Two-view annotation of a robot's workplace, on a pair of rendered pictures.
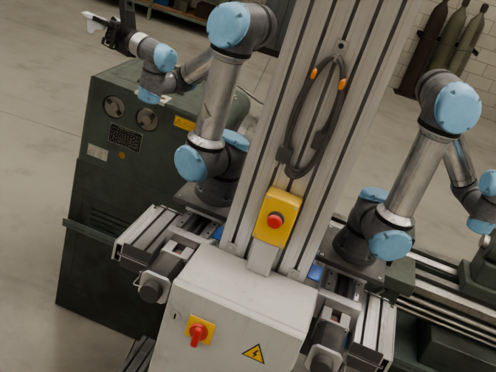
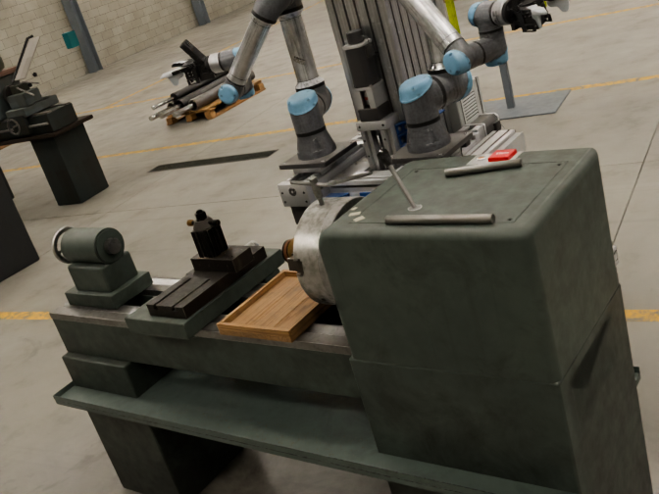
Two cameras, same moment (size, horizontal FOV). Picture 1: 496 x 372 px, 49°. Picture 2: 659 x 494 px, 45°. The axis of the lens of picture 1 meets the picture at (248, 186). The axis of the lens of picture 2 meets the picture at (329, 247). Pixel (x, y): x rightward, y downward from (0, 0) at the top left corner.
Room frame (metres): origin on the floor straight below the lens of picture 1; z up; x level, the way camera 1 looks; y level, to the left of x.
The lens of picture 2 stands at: (4.04, 1.20, 1.97)
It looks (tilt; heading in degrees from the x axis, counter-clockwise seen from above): 22 degrees down; 214
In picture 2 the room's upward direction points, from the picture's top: 17 degrees counter-clockwise
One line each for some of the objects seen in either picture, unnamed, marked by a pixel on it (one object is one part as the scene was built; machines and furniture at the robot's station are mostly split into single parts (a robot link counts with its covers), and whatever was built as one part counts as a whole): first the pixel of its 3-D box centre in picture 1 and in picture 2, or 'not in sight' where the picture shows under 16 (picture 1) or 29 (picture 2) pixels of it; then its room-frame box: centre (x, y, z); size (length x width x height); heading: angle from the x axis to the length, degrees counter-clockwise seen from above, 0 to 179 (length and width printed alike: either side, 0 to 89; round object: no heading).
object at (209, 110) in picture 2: not in sight; (215, 102); (-4.63, -5.70, 0.07); 1.24 x 0.86 x 0.14; 176
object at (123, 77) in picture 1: (168, 125); (469, 257); (2.26, 0.43, 1.06); 0.59 x 0.48 x 0.39; 82
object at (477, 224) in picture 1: (483, 211); (240, 84); (1.49, -0.68, 1.46); 0.11 x 0.08 x 0.11; 13
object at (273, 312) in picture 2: not in sight; (286, 303); (2.20, -0.25, 0.89); 0.36 x 0.30 x 0.04; 172
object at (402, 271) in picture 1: (380, 245); (207, 289); (2.11, -0.64, 0.90); 0.53 x 0.30 x 0.06; 172
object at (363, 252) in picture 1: (359, 238); (314, 140); (1.54, -0.40, 1.21); 0.15 x 0.15 x 0.10
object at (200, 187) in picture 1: (219, 181); (426, 131); (1.61, 0.09, 1.21); 0.15 x 0.15 x 0.10
